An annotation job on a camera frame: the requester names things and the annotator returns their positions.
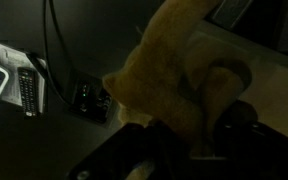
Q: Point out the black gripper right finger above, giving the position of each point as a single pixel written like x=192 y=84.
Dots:
x=257 y=151

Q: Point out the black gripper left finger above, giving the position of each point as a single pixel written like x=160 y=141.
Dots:
x=154 y=152

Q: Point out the brown plush toy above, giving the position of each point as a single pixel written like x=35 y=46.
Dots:
x=175 y=76

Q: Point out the large cardboard box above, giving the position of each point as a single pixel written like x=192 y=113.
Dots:
x=268 y=92

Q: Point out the black power strip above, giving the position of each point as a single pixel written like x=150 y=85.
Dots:
x=90 y=99

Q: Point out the black remote control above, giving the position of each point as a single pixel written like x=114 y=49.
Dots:
x=28 y=91

